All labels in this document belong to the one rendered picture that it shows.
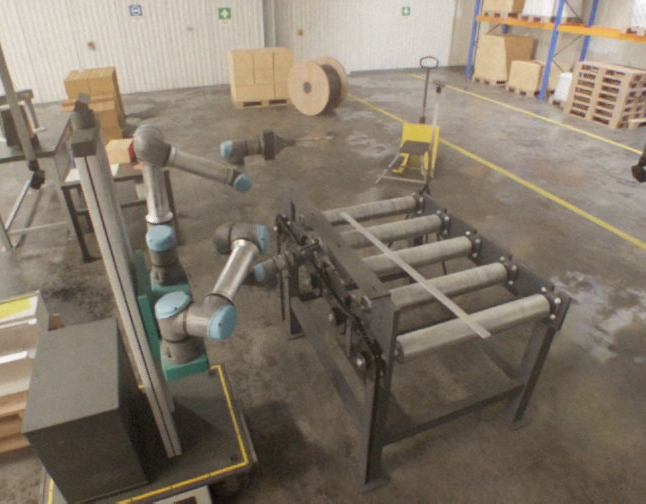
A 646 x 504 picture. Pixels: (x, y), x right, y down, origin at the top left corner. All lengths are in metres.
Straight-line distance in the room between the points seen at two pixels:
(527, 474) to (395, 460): 0.69
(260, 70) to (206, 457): 7.97
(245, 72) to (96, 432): 8.05
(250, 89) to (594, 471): 8.30
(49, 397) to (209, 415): 0.78
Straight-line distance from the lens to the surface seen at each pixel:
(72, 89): 8.75
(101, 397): 1.88
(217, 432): 2.30
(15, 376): 2.92
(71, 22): 11.80
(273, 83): 9.39
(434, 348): 1.89
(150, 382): 1.91
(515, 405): 2.77
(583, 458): 2.90
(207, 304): 1.51
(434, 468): 2.58
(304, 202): 2.29
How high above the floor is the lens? 2.14
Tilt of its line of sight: 32 degrees down
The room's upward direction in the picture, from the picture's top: straight up
